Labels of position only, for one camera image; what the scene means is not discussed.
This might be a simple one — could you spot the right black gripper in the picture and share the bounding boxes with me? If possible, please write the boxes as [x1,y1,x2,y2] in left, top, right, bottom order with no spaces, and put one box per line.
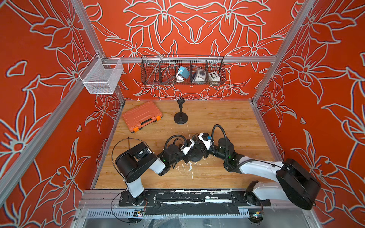
[193,140,229,163]

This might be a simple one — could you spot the black round stand base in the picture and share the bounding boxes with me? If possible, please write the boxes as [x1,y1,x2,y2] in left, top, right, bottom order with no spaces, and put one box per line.
[174,112,188,124]

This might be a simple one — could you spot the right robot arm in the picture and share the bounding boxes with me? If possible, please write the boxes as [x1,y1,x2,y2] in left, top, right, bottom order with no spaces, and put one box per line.
[198,124,321,211]

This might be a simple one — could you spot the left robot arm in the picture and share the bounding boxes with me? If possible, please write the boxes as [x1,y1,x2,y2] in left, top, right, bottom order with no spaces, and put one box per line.
[112,135,195,206]

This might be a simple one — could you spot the orange plastic tool case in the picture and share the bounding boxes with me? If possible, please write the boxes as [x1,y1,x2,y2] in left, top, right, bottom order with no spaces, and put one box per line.
[122,101,163,133]

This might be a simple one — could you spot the white button box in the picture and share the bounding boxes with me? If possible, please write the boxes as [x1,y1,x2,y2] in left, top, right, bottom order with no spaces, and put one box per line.
[208,71,221,85]

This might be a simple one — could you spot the white device black knobs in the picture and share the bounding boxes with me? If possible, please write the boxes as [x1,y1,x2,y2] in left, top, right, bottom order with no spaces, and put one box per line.
[193,69,206,84]

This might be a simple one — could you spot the teal box in basket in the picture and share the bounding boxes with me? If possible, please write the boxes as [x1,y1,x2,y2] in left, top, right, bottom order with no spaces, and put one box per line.
[177,66,190,79]

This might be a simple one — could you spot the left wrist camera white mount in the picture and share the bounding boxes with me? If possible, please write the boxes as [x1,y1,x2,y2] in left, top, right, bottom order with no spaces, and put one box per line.
[182,139,195,156]

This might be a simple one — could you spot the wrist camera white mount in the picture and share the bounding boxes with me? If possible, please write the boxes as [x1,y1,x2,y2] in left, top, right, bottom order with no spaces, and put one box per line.
[182,139,195,156]
[198,133,213,151]

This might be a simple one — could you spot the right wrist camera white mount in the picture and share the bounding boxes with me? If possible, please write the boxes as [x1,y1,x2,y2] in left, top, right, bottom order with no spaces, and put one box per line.
[198,133,213,151]

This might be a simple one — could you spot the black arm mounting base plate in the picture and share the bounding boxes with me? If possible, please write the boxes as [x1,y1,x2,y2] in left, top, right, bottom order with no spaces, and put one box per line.
[118,189,271,217]

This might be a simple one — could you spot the black wire wall basket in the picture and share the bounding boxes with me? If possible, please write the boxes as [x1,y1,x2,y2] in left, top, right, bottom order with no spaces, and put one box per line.
[141,54,226,86]

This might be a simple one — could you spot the clear plastic wall bin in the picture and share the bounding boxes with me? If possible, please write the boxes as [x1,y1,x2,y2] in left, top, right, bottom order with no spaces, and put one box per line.
[79,59,124,95]

